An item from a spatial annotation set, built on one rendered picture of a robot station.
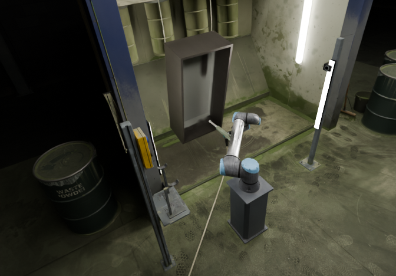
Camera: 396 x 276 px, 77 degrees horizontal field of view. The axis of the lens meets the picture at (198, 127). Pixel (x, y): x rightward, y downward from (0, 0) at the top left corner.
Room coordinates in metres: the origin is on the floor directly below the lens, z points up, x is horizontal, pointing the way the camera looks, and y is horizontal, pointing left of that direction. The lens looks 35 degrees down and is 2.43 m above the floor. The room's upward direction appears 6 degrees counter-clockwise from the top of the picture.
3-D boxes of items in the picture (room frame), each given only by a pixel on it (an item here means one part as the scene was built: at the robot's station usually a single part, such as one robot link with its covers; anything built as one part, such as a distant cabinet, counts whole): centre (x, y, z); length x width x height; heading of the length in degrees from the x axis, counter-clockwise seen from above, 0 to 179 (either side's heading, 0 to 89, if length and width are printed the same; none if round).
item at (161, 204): (1.28, 0.30, 0.78); 0.31 x 0.23 x 0.01; 27
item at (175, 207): (1.29, 0.28, 0.95); 0.26 x 0.15 x 0.32; 27
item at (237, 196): (1.52, -0.41, 0.32); 0.31 x 0.31 x 0.64; 27
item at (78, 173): (1.87, 1.33, 0.44); 0.59 x 0.58 x 0.89; 97
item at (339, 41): (2.31, -1.43, 0.82); 0.05 x 0.05 x 1.64; 27
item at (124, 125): (1.21, 0.42, 0.82); 0.06 x 0.06 x 1.64; 27
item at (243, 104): (3.50, -0.20, 0.11); 2.70 x 0.02 x 0.13; 117
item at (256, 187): (1.52, -0.41, 0.69); 0.19 x 0.19 x 0.10
